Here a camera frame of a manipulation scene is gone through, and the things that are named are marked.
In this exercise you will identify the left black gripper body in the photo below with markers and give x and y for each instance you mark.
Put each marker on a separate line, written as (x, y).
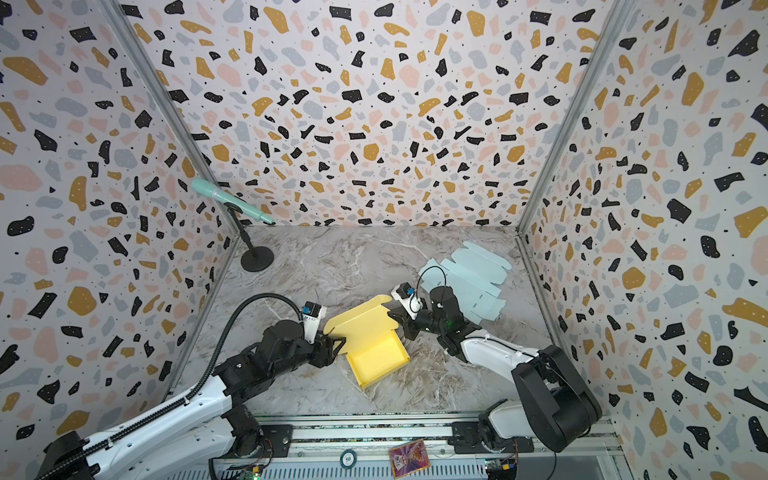
(324, 349)

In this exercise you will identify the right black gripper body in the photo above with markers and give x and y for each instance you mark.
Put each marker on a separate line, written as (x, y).
(405, 312)

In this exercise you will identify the yellow paper box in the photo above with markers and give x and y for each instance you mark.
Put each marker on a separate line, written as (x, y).
(373, 348)

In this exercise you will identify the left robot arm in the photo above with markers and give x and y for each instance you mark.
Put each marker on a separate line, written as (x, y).
(210, 419)

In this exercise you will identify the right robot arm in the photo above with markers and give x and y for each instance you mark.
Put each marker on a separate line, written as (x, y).
(555, 404)

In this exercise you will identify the light blue flat paper box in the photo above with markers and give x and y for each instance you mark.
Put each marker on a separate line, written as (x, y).
(475, 274)

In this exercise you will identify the black microphone stand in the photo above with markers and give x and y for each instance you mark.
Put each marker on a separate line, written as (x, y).
(255, 258)

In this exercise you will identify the round teal sticker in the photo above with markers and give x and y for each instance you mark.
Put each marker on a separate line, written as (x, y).
(348, 459)

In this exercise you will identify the colourful card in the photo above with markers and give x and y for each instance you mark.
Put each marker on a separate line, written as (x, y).
(409, 458)

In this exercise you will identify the mint green microphone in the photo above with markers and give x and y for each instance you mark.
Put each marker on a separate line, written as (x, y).
(216, 193)

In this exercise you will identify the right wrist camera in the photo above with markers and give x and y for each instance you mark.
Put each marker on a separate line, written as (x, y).
(409, 299)

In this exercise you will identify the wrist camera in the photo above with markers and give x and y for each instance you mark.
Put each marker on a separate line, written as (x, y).
(312, 314)
(409, 299)

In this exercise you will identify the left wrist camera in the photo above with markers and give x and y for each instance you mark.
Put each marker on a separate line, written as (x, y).
(312, 314)

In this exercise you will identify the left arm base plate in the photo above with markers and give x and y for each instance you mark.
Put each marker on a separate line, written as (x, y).
(264, 442)

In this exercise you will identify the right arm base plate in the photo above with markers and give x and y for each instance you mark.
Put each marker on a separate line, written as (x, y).
(475, 437)

